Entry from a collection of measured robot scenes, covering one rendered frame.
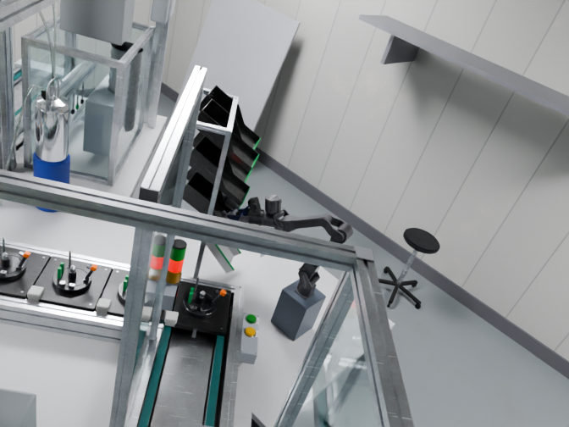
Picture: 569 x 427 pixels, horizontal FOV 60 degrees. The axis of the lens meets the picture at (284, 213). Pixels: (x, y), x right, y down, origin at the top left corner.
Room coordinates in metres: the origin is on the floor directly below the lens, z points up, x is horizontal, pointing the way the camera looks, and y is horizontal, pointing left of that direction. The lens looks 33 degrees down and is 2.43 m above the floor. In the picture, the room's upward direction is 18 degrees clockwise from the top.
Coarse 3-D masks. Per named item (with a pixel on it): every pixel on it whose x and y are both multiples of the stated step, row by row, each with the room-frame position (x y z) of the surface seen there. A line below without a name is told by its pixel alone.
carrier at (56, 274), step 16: (48, 272) 1.34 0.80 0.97; (64, 272) 1.35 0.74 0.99; (80, 272) 1.38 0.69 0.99; (96, 272) 1.42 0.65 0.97; (32, 288) 1.23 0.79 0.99; (48, 288) 1.27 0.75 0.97; (64, 288) 1.28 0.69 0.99; (80, 288) 1.30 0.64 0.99; (96, 288) 1.34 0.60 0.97; (64, 304) 1.22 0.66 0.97; (80, 304) 1.24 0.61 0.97; (96, 304) 1.27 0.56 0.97
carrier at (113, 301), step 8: (112, 272) 1.45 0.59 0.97; (120, 272) 1.47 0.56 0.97; (128, 272) 1.48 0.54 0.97; (112, 280) 1.41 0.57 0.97; (120, 280) 1.42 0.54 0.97; (112, 288) 1.37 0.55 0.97; (120, 288) 1.36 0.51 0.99; (104, 296) 1.32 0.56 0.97; (112, 296) 1.33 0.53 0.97; (120, 296) 1.33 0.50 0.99; (104, 304) 1.26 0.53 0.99; (112, 304) 1.29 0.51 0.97; (120, 304) 1.30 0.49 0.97; (104, 312) 1.25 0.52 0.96; (112, 312) 1.26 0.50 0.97; (120, 312) 1.27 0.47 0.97; (160, 320) 1.29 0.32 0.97
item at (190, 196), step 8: (192, 176) 1.70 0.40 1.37; (200, 176) 1.77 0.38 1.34; (192, 184) 1.76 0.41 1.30; (200, 184) 1.77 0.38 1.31; (208, 184) 1.77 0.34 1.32; (184, 192) 1.64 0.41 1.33; (192, 192) 1.64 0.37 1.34; (200, 192) 1.75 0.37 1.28; (208, 192) 1.77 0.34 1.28; (192, 200) 1.64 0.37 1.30; (200, 200) 1.64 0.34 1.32; (208, 200) 1.64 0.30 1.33; (216, 200) 1.77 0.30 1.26; (200, 208) 1.64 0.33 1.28; (216, 208) 1.73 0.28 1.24; (224, 208) 1.77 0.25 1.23
